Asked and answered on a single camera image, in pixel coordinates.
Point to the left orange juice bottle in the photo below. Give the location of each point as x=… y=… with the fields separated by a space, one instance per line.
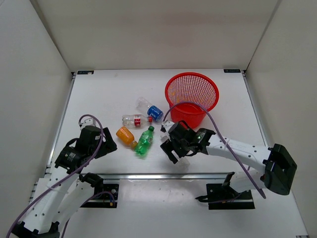
x=126 y=137

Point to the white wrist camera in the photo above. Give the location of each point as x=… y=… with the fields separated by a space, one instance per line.
x=166 y=126
x=87 y=122

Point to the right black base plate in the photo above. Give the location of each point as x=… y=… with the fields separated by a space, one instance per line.
x=219 y=198

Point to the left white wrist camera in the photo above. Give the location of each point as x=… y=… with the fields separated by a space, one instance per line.
x=87 y=122

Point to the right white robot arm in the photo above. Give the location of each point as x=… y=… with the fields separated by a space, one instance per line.
x=272 y=168

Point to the red plastic mesh bin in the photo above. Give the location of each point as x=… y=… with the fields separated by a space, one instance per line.
x=189 y=94

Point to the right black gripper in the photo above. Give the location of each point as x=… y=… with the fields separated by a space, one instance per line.
x=169 y=147

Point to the black corner label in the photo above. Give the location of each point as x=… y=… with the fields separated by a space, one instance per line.
x=232 y=71
x=85 y=72

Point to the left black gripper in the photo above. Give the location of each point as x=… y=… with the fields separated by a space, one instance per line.
x=108 y=146

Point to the aluminium table rail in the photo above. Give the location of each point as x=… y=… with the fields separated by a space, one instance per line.
x=110 y=94

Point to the left black corner label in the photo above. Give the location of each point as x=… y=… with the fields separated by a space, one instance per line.
x=85 y=72

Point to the red label clear bottle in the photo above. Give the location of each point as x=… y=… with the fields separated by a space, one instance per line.
x=136 y=121

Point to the blue label clear bottle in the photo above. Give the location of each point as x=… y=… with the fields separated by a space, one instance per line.
x=148 y=109

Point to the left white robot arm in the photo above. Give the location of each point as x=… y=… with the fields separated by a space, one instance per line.
x=67 y=189

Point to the green soda bottle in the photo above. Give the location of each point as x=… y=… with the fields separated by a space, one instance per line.
x=145 y=141

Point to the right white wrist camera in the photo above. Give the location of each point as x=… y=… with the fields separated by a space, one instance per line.
x=166 y=126

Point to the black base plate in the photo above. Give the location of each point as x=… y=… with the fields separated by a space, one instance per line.
x=105 y=196
x=219 y=198

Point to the clear ribbed water bottle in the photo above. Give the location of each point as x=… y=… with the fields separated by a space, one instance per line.
x=183 y=162

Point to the right black corner label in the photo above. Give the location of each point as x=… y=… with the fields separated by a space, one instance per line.
x=232 y=71

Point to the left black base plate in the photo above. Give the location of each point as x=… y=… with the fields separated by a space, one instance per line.
x=105 y=196

